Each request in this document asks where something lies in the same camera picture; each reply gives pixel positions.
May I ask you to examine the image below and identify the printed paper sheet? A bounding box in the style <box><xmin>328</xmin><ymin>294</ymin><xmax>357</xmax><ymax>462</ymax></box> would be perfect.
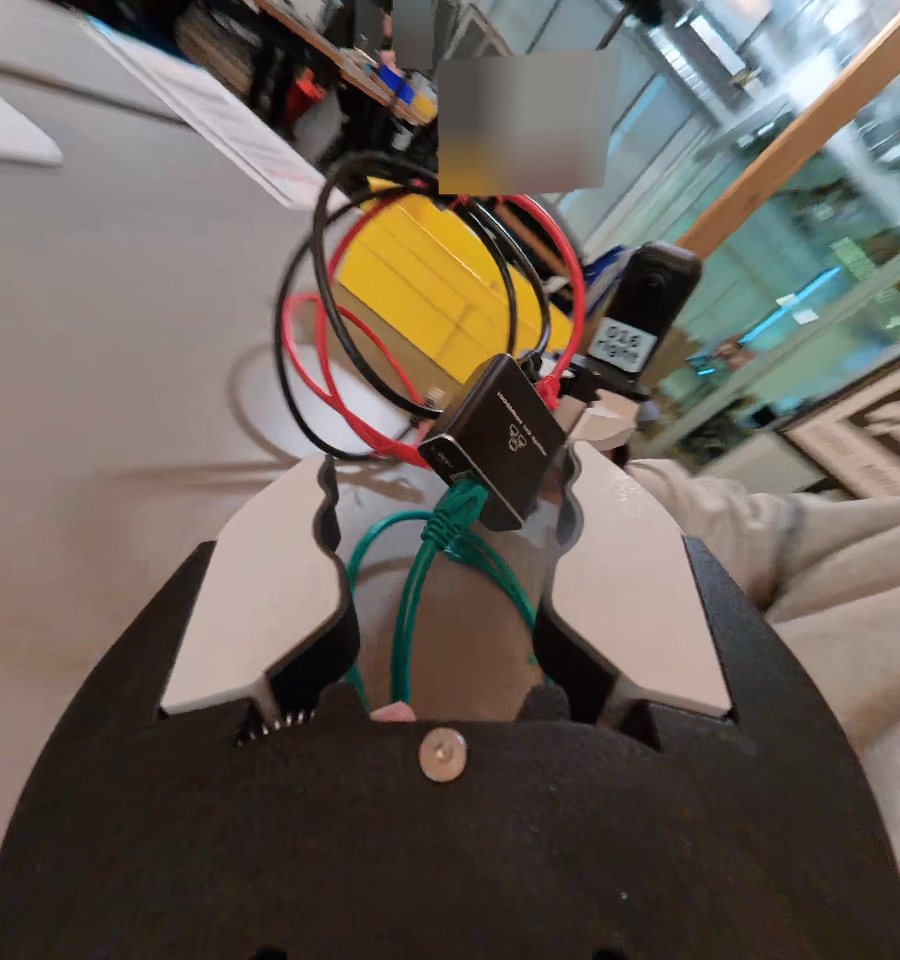
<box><xmin>82</xmin><ymin>18</ymin><xmax>327</xmax><ymax>210</ymax></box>

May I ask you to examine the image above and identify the red network cable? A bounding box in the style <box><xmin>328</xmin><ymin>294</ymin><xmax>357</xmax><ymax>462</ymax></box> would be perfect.
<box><xmin>285</xmin><ymin>193</ymin><xmax>587</xmax><ymax>470</ymax></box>

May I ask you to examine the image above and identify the grey desk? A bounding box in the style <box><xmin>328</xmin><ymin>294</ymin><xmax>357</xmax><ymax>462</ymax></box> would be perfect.
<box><xmin>0</xmin><ymin>0</ymin><xmax>548</xmax><ymax>931</ymax></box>

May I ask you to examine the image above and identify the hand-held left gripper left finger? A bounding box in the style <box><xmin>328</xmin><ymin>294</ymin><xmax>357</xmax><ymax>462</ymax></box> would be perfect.
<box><xmin>159</xmin><ymin>452</ymin><xmax>362</xmax><ymax>725</ymax></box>

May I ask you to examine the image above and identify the person's grey sweatshirt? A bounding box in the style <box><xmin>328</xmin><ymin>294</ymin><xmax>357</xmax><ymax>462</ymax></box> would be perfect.
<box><xmin>765</xmin><ymin>517</ymin><xmax>900</xmax><ymax>960</ymax></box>

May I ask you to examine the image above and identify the yellow plastic bin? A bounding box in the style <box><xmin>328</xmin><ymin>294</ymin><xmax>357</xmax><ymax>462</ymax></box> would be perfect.
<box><xmin>333</xmin><ymin>196</ymin><xmax>574</xmax><ymax>391</ymax></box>

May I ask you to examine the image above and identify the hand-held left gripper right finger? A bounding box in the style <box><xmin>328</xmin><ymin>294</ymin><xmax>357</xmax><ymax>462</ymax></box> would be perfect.
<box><xmin>532</xmin><ymin>441</ymin><xmax>733</xmax><ymax>725</ymax></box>

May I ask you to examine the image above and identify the black network switch box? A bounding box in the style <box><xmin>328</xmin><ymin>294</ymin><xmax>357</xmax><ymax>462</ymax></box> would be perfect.
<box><xmin>418</xmin><ymin>354</ymin><xmax>571</xmax><ymax>532</ymax></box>

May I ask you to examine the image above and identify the green network cable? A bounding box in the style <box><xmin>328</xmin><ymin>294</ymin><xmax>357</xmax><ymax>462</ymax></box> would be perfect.
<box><xmin>345</xmin><ymin>480</ymin><xmax>563</xmax><ymax>714</ymax></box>

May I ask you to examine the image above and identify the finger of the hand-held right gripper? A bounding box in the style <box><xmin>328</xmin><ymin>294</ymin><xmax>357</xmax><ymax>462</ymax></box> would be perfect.
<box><xmin>558</xmin><ymin>390</ymin><xmax>608</xmax><ymax>429</ymax></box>
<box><xmin>573</xmin><ymin>411</ymin><xmax>642</xmax><ymax>453</ymax></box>

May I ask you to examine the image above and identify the wooden beam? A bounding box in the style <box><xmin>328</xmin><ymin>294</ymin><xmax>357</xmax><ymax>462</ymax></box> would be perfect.
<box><xmin>675</xmin><ymin>0</ymin><xmax>900</xmax><ymax>256</ymax></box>

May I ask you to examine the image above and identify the black network cable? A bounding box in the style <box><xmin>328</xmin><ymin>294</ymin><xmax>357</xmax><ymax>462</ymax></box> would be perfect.
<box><xmin>273</xmin><ymin>150</ymin><xmax>552</xmax><ymax>460</ymax></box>

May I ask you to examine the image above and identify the person's right forearm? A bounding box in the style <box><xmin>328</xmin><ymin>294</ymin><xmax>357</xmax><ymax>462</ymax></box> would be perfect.
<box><xmin>626</xmin><ymin>456</ymin><xmax>900</xmax><ymax>624</ymax></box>

